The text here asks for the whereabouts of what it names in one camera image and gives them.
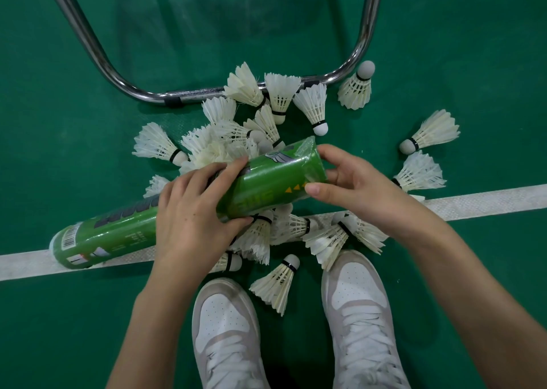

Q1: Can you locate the person's right hand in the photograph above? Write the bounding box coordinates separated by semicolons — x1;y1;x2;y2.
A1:
304;144;428;245

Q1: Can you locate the person's left hand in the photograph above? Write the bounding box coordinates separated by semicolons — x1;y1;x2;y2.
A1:
141;155;254;291

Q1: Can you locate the bright green glossy shuttlecock tube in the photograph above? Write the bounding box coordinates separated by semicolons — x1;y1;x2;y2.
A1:
49;136;329;270

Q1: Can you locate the pile of white shuttlecocks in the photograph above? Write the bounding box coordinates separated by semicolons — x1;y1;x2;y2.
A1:
131;60;462;317

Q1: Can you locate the black chair with chrome frame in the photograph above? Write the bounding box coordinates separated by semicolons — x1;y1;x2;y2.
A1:
40;0;387;104

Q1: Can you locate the person's right forearm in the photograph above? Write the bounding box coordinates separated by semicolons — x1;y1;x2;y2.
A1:
403;213;547;389

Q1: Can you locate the person's left forearm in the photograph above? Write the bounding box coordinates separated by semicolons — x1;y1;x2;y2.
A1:
105;275;193;389

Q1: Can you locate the person's left shoe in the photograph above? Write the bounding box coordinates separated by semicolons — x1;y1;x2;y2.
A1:
191;277;271;389

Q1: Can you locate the person's shoe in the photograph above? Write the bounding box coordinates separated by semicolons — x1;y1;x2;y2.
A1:
191;277;271;389
321;249;411;389

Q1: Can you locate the person's right shoe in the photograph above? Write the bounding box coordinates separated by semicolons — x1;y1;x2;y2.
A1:
321;249;411;389

